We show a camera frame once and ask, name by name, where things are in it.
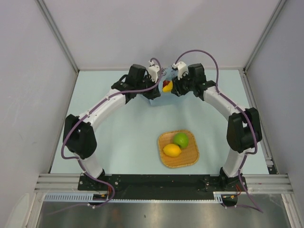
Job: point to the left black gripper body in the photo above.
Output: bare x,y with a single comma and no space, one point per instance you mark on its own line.
147,83

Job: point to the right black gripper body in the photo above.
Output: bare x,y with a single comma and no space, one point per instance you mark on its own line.
183,86

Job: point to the yellow fake lemon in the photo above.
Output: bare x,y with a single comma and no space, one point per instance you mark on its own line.
172,150
168,88

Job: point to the light blue plastic bag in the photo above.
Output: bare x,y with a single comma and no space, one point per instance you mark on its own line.
166,98

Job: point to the green fake lime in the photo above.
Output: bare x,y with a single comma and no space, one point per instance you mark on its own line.
181,139

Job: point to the woven bamboo tray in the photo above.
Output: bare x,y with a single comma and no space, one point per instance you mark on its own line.
189,155

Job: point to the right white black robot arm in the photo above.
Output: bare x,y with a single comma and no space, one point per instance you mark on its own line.
244,128

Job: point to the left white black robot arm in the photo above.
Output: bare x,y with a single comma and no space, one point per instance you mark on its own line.
79,131

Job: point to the red cherry tomato bunch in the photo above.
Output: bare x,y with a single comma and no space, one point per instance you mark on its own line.
165,83

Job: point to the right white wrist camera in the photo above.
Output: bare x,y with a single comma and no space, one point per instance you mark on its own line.
181,68

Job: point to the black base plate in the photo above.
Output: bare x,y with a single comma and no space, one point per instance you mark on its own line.
164,187

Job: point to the aluminium frame rail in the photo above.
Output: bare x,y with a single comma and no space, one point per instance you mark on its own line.
258,184

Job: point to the white slotted cable duct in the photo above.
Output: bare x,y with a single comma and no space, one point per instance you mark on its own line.
75,197

